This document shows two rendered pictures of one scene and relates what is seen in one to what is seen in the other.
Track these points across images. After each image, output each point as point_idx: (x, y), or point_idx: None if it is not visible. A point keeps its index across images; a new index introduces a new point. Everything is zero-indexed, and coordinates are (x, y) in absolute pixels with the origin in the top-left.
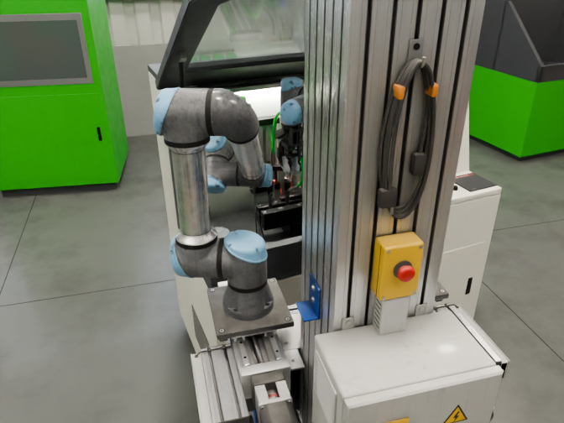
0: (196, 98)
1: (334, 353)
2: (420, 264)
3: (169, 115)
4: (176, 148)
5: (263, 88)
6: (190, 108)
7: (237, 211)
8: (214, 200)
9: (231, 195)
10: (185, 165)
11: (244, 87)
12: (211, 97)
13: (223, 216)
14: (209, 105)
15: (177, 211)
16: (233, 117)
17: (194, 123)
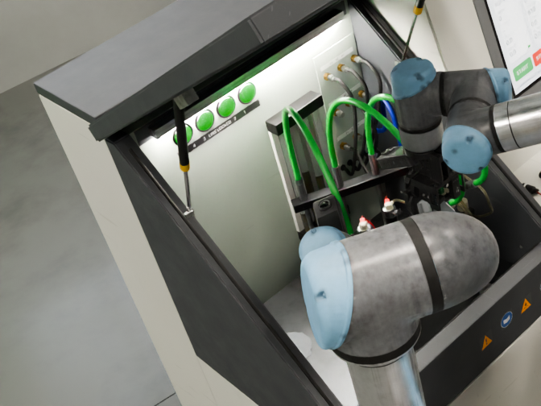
0: (402, 264)
1: None
2: None
3: (359, 316)
4: (377, 363)
5: (282, 57)
6: (396, 290)
7: (288, 281)
8: (247, 283)
9: (271, 261)
10: (391, 381)
11: (251, 70)
12: (431, 251)
13: (270, 304)
14: (433, 269)
15: (193, 333)
16: (481, 271)
17: (409, 312)
